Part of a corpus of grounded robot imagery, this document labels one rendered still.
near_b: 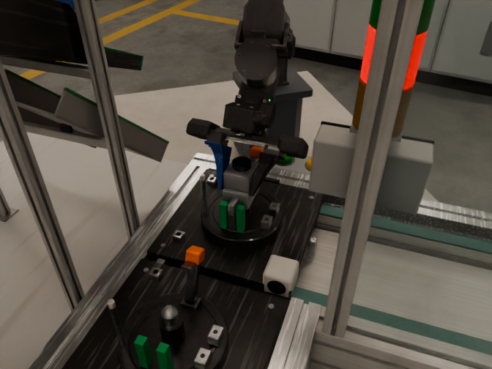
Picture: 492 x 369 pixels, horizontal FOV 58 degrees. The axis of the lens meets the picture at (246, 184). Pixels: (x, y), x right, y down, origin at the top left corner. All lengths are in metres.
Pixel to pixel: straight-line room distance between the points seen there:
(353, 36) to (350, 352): 3.26
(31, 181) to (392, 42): 0.43
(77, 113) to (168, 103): 0.71
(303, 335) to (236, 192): 0.23
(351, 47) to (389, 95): 3.38
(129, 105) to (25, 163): 0.84
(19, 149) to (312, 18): 3.40
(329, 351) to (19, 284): 0.56
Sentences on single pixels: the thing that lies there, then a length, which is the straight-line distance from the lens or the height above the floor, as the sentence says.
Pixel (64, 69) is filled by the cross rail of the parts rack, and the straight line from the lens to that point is 0.71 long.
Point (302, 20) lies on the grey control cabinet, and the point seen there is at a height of 0.33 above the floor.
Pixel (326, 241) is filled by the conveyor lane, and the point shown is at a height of 0.92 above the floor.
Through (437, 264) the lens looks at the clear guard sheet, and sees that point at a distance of 0.53.
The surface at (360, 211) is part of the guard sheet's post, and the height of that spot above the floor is 1.18.
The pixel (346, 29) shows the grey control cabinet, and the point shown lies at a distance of 3.75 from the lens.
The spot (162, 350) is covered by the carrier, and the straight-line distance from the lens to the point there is 0.53.
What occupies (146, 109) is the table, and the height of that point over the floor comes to 0.86.
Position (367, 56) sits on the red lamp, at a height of 1.34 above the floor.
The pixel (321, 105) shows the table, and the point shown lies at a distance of 1.37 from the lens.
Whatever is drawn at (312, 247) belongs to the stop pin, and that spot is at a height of 0.95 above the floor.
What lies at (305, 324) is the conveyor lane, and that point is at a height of 0.96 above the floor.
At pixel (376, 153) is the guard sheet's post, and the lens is 0.43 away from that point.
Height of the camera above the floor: 1.49
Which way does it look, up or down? 38 degrees down
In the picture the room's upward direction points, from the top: straight up
